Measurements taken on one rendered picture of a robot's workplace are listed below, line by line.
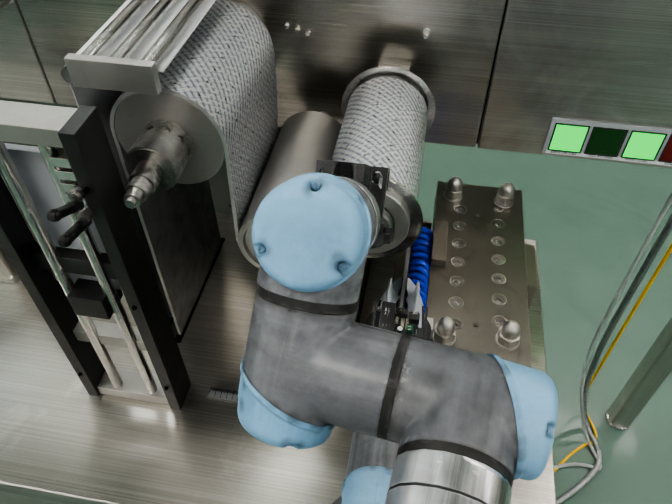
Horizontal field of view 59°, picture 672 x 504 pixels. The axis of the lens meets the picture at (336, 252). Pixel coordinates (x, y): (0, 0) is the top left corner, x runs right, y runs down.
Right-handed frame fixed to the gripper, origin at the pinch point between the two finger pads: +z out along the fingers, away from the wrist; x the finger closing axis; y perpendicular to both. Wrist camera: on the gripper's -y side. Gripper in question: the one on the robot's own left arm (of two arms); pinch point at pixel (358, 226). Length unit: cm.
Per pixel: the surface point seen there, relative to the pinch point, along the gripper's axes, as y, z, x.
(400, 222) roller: 0.8, 3.4, -5.0
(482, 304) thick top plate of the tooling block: -12.0, 23.7, -19.1
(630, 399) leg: -51, 111, -78
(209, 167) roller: 5.0, 1.8, 20.0
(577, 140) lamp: 15.9, 33.5, -31.8
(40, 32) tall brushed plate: 24, 27, 62
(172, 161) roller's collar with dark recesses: 5.3, -5.7, 21.8
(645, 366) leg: -39, 103, -77
